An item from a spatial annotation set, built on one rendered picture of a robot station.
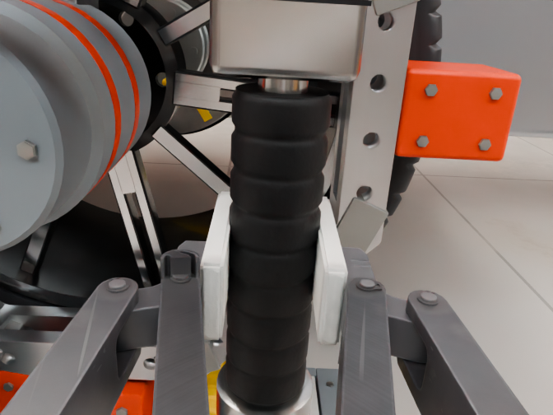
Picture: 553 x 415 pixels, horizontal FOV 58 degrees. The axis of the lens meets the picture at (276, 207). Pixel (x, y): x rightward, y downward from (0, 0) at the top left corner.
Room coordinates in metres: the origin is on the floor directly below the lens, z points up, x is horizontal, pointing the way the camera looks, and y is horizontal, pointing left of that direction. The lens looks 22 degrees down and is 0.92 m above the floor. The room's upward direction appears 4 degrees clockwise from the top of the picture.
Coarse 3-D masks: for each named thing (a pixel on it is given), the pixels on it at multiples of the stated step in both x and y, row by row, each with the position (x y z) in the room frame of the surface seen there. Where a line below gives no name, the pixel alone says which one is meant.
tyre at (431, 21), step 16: (432, 0) 0.48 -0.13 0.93; (416, 16) 0.47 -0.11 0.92; (432, 16) 0.48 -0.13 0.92; (416, 32) 0.47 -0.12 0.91; (432, 32) 0.48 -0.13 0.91; (416, 48) 0.47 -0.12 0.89; (432, 48) 0.48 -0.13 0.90; (400, 160) 0.47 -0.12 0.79; (416, 160) 0.48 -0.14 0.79; (400, 176) 0.47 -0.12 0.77; (400, 192) 0.48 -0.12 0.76; (384, 224) 0.48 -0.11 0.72; (0, 288) 0.46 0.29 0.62; (16, 304) 0.46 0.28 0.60; (32, 304) 0.46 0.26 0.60; (48, 304) 0.47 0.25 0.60
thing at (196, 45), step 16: (160, 0) 0.86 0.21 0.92; (176, 0) 0.91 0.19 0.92; (192, 0) 0.91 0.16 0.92; (128, 16) 0.86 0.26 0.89; (176, 16) 0.86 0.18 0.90; (208, 32) 0.91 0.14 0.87; (192, 48) 0.86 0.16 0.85; (208, 48) 0.91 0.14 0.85; (192, 64) 0.87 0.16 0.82; (208, 64) 0.91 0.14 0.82; (160, 80) 0.86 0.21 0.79; (224, 96) 0.91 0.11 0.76; (192, 112) 0.91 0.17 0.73; (176, 128) 0.91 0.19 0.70; (192, 128) 0.91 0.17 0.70
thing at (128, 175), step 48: (144, 0) 0.50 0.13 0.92; (144, 48) 0.53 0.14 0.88; (192, 96) 0.49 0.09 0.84; (336, 96) 0.49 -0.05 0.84; (144, 144) 0.49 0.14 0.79; (192, 144) 0.51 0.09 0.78; (144, 192) 0.49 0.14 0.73; (48, 240) 0.49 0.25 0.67; (96, 240) 0.59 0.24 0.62; (144, 240) 0.50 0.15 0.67; (192, 240) 0.60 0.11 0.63; (48, 288) 0.47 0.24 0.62
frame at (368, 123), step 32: (384, 0) 0.39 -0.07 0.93; (416, 0) 0.39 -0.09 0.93; (384, 32) 0.39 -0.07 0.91; (384, 64) 0.39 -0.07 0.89; (352, 96) 0.39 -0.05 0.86; (384, 96) 0.39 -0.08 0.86; (352, 128) 0.39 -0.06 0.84; (384, 128) 0.39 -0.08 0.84; (352, 160) 0.39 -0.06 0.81; (384, 160) 0.39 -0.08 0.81; (352, 192) 0.39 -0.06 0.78; (384, 192) 0.39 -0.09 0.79; (352, 224) 0.39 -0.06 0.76; (0, 320) 0.41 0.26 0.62; (32, 320) 0.42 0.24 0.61; (64, 320) 0.42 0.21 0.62; (224, 320) 0.39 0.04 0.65; (0, 352) 0.38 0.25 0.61; (32, 352) 0.38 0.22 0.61; (224, 352) 0.39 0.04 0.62
